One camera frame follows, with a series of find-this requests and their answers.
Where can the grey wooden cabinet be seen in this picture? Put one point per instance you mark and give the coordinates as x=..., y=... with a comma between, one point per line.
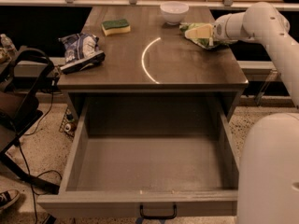
x=153, y=56

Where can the yellow green sponge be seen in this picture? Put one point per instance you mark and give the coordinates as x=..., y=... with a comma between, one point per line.
x=116, y=27

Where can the black drawer handle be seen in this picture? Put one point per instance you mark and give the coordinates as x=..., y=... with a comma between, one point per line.
x=163, y=214

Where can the white bowl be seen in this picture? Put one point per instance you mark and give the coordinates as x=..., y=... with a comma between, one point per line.
x=174, y=12

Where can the black white sneaker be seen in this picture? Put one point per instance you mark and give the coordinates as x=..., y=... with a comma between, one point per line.
x=7, y=198

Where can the green jalapeno chip bag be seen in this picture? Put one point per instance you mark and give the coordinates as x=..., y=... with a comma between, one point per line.
x=205, y=43

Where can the clear plastic bottle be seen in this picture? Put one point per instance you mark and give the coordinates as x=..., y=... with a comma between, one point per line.
x=8, y=45

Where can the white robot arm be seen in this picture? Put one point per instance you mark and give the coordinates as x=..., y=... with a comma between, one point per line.
x=268, y=191

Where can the open grey drawer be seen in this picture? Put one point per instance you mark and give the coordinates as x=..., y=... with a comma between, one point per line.
x=152, y=150

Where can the wire basket with bottles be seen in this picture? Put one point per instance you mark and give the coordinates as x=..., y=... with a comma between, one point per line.
x=68, y=125

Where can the black folding chair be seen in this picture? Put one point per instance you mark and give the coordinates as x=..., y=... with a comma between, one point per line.
x=19, y=111

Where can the blue chip bag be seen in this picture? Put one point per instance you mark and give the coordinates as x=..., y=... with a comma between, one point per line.
x=81, y=51

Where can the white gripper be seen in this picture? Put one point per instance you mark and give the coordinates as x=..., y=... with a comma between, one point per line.
x=220, y=29

